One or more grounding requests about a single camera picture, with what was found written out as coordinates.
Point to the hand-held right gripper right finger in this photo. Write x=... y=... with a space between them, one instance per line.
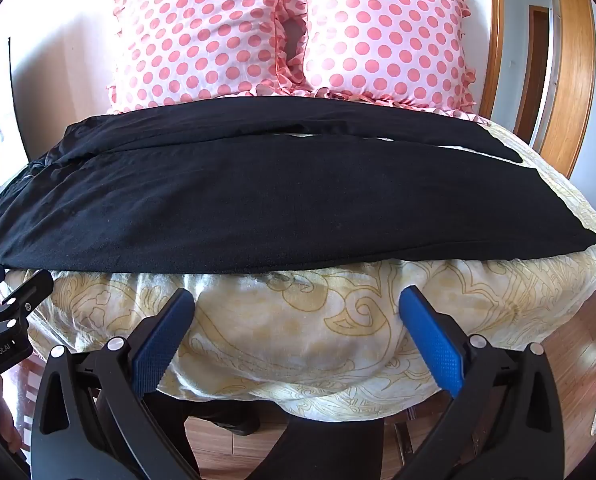
x=430 y=340

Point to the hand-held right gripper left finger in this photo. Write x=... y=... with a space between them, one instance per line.
x=164 y=341

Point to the black pants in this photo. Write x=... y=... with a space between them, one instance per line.
x=278 y=200

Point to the person's left hand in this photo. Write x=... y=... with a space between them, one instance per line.
x=5 y=420

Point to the yellow patterned bedspread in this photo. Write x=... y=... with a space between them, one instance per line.
x=328 y=310

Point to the brown wooden door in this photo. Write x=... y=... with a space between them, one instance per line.
x=532 y=70

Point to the pink polka dot pillow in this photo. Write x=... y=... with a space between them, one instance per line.
x=387 y=35
x=198 y=35

